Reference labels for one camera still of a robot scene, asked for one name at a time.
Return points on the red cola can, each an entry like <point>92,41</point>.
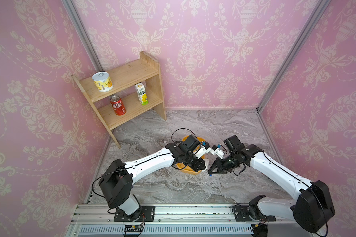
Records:
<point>117,105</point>

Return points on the yellow white tin can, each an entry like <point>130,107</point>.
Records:
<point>102,81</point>

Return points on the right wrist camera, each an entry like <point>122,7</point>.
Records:
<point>233,146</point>

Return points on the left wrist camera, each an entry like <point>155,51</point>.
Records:
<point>203,148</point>

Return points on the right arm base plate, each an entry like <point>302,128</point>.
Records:
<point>243,214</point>

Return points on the aluminium front rail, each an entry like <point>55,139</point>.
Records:
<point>181,220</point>

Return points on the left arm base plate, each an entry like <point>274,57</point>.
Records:
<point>144,213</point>

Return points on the green white juice carton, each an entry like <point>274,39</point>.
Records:
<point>141,92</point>

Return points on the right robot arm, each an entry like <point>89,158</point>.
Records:
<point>311,204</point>

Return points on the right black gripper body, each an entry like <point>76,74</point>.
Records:
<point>224,166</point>

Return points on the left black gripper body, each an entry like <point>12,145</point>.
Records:
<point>194,162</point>

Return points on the white wiping cloth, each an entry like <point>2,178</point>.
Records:
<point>207,165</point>

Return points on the yellow plastic basin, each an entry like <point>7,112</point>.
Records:
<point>187,169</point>

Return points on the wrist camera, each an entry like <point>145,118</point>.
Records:
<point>233,146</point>
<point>203,148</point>

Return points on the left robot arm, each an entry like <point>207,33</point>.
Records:
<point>117,181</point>

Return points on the wooden two-tier shelf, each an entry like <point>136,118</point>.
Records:
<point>146,69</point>

